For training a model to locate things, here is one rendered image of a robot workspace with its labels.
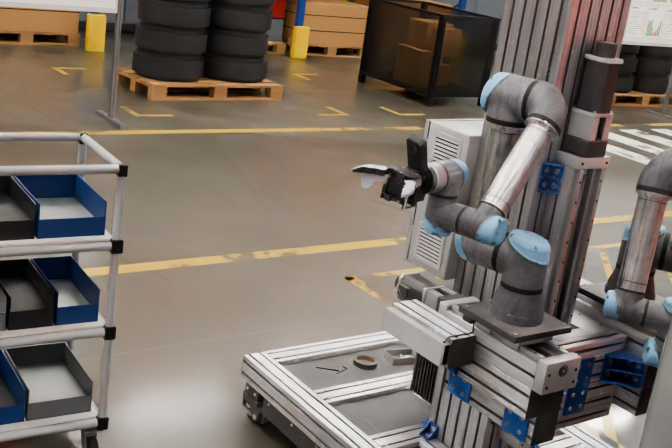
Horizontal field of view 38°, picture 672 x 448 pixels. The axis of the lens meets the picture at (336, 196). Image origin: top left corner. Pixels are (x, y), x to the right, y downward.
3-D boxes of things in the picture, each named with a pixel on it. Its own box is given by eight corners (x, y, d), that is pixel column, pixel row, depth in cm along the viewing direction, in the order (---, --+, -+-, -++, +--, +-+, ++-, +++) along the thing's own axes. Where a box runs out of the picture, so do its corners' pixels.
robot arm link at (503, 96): (492, 278, 268) (530, 80, 253) (447, 260, 276) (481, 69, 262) (514, 270, 277) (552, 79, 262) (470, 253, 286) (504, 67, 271)
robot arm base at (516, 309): (476, 308, 273) (483, 274, 270) (515, 301, 281) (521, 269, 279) (515, 330, 261) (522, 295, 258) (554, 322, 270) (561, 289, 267)
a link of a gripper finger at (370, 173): (347, 188, 231) (384, 194, 234) (353, 165, 229) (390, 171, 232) (344, 183, 234) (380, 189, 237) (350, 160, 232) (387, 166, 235)
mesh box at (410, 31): (426, 106, 1035) (441, 14, 1009) (355, 81, 1132) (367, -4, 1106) (486, 106, 1087) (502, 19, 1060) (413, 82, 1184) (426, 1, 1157)
